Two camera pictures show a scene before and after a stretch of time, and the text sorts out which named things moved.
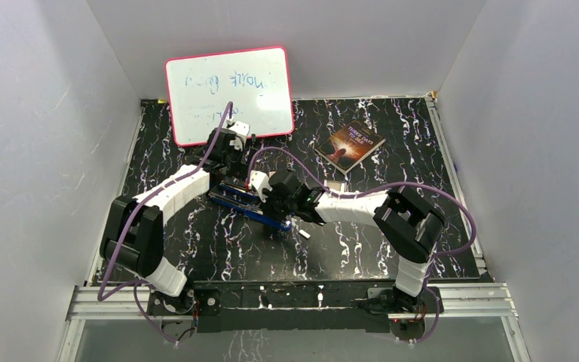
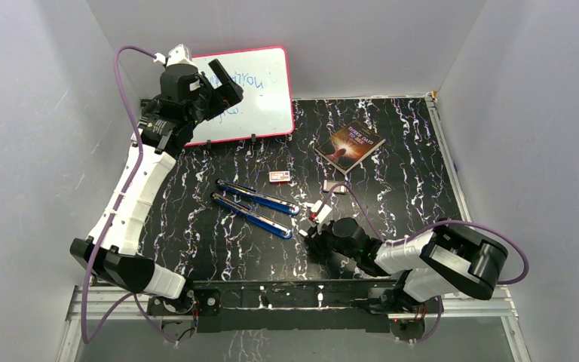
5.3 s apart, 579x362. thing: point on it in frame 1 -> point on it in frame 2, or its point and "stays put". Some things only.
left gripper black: x=241 y=169 -> x=229 y=92
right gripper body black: x=277 y=208 -> x=324 y=240
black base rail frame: x=211 y=307 stays put
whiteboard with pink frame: x=256 y=81 stays put
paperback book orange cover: x=348 y=146 stays put
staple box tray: x=335 y=185 stays put
